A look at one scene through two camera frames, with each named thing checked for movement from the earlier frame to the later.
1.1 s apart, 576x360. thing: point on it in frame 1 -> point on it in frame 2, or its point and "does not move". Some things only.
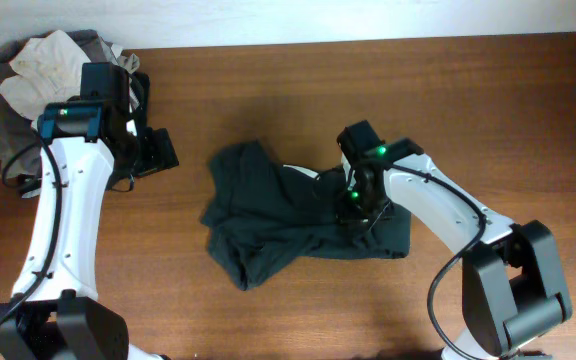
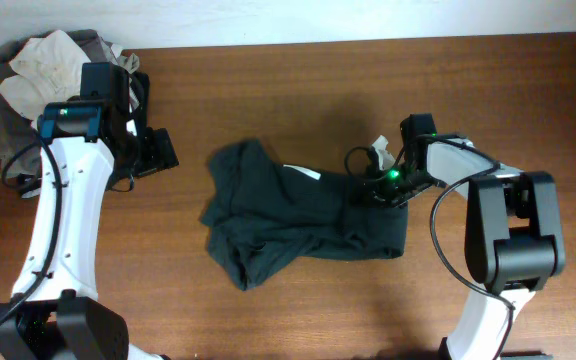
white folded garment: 48,70 does not move
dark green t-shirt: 263,214 does not move
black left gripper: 157,152 does not move
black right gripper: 350,216 -> 388,192
